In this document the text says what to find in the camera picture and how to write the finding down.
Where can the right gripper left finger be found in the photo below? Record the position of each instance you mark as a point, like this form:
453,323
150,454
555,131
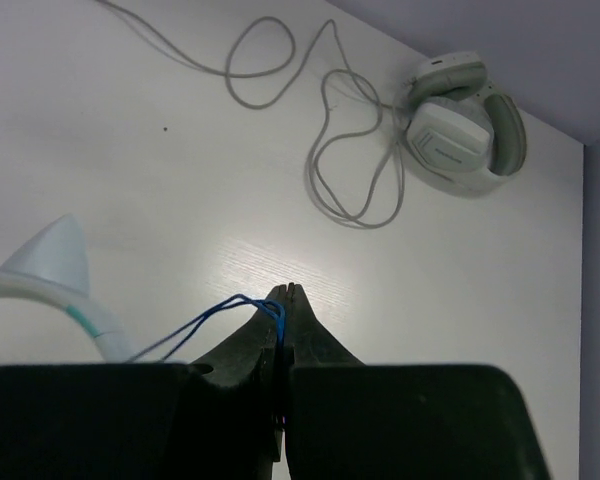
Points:
241,433

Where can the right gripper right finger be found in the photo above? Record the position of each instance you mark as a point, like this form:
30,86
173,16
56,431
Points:
307,343

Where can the teal cat-ear headphones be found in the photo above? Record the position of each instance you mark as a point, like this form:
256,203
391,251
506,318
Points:
52,268

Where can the white grey headphones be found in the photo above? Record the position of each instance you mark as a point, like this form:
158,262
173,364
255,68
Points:
460,126

